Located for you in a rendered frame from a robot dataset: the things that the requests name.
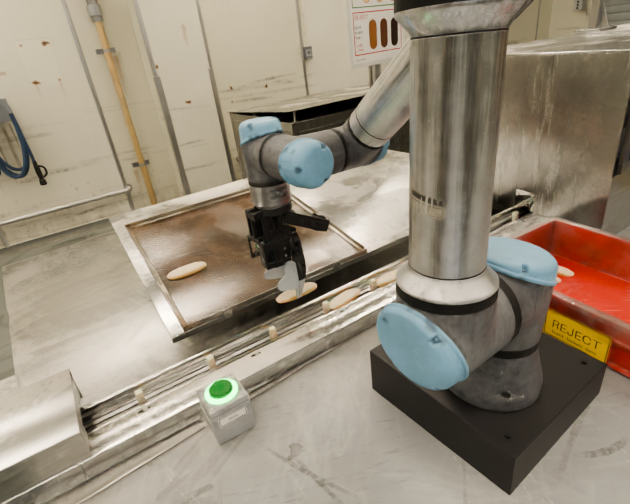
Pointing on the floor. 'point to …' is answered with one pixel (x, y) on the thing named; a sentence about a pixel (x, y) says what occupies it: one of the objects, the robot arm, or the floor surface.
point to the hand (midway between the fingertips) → (295, 286)
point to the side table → (390, 448)
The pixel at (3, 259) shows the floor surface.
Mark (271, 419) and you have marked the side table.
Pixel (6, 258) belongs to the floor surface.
